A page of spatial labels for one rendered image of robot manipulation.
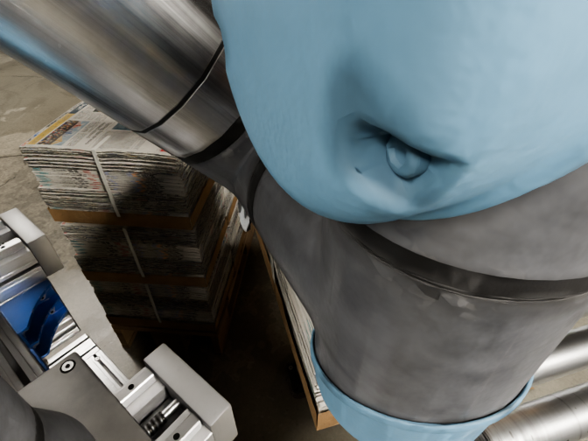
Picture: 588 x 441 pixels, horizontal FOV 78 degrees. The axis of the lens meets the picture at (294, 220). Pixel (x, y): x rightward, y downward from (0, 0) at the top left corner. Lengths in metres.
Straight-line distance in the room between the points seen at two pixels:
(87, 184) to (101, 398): 0.64
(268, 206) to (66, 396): 0.40
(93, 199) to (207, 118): 0.89
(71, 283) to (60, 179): 0.90
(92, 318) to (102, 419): 1.24
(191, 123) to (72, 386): 0.40
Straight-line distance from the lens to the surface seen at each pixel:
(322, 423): 0.43
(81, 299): 1.80
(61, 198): 1.08
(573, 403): 0.56
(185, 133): 0.16
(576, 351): 0.61
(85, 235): 1.15
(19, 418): 0.36
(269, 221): 0.15
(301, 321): 0.37
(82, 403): 0.50
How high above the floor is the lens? 1.22
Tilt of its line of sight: 39 degrees down
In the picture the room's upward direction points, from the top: straight up
